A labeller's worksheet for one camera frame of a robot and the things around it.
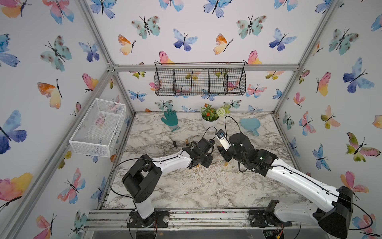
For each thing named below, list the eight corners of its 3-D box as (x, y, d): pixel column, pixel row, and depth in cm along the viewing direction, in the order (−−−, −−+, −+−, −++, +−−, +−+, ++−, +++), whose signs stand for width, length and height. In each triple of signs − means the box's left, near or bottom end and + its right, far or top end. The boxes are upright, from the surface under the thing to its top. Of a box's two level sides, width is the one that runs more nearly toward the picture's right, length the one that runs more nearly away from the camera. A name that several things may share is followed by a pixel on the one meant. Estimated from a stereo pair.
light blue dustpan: (243, 136, 109) (244, 134, 107) (240, 120, 118) (240, 118, 116) (263, 136, 108) (264, 134, 106) (258, 120, 118) (259, 118, 116)
